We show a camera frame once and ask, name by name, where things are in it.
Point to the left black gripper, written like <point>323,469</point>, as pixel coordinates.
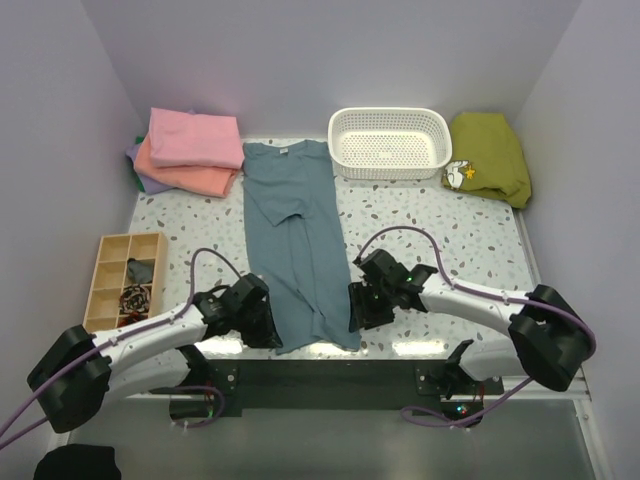
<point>266,336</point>

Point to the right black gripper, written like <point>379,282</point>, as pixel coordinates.
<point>361,315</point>

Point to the blue t shirt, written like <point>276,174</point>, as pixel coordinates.
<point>295,241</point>

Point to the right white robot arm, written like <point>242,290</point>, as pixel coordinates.
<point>542,337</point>

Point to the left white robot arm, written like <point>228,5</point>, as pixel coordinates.
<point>83,371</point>

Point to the grey item in tray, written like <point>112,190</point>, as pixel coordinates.
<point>140,272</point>

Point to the salmon folded t shirt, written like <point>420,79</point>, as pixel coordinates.
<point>208,181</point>

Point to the wooden compartment tray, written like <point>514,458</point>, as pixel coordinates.
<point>113,300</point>

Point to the lilac folded t shirt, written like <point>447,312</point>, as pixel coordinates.
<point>151,186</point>

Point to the white plastic basket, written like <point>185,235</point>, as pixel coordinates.
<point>388,143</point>

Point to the olive green t shirt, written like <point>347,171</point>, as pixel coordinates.
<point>487,160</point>

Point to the green folded t shirt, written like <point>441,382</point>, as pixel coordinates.
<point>132,153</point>

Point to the black object bottom left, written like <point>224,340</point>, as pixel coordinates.
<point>78,461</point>

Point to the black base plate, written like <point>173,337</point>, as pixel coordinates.
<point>338,384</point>

